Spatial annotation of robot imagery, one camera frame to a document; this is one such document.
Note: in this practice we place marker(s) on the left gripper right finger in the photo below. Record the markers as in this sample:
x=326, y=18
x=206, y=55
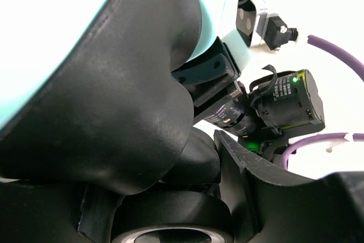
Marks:
x=270, y=204

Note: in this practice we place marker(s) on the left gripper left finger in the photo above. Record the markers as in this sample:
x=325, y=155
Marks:
x=57, y=212

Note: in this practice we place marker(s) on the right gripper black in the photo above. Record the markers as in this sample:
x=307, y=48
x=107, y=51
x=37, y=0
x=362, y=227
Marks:
x=218, y=98

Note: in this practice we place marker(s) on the pink teal kids suitcase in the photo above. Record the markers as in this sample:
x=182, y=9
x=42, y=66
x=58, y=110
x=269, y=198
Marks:
x=109, y=112

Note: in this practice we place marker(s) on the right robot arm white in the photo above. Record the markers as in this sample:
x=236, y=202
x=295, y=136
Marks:
x=263, y=115

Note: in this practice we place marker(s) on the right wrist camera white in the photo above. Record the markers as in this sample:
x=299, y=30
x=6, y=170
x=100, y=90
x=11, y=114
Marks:
x=258, y=25

